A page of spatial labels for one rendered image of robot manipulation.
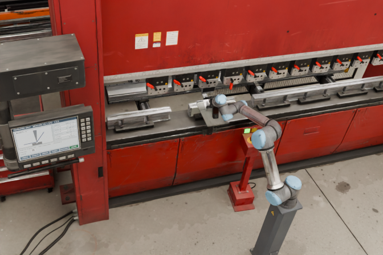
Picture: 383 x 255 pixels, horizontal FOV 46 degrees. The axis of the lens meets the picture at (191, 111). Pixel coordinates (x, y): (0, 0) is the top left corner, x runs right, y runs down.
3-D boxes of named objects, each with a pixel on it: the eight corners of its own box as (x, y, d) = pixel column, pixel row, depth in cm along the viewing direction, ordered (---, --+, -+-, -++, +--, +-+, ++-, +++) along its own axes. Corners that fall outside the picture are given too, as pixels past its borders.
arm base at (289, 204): (300, 206, 320) (304, 197, 314) (282, 211, 315) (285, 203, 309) (289, 189, 330) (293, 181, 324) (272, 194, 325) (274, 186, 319)
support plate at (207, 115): (207, 127, 339) (207, 126, 339) (196, 104, 357) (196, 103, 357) (229, 123, 345) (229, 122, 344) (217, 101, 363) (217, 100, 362)
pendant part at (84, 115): (19, 171, 260) (8, 127, 236) (16, 156, 268) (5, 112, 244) (96, 153, 276) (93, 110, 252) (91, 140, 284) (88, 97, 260)
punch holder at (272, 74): (269, 79, 360) (273, 62, 349) (264, 73, 366) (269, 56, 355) (285, 77, 365) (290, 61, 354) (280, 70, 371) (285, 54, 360)
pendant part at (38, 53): (8, 186, 268) (-23, 75, 211) (3, 157, 285) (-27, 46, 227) (92, 166, 286) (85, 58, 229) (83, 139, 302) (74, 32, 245)
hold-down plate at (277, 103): (258, 111, 377) (259, 108, 375) (256, 106, 380) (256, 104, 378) (289, 106, 385) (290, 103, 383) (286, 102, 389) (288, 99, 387)
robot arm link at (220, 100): (219, 106, 317) (214, 95, 318) (215, 109, 328) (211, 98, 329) (229, 102, 319) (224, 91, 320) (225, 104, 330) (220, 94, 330)
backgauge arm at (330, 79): (331, 98, 421) (335, 86, 411) (298, 58, 464) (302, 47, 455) (338, 97, 423) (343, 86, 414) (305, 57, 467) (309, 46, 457)
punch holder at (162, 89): (147, 95, 331) (149, 78, 320) (145, 88, 337) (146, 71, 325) (167, 93, 335) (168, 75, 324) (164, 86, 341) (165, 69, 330)
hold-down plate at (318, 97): (300, 104, 388) (301, 102, 386) (297, 100, 392) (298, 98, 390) (329, 99, 397) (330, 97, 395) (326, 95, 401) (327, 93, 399)
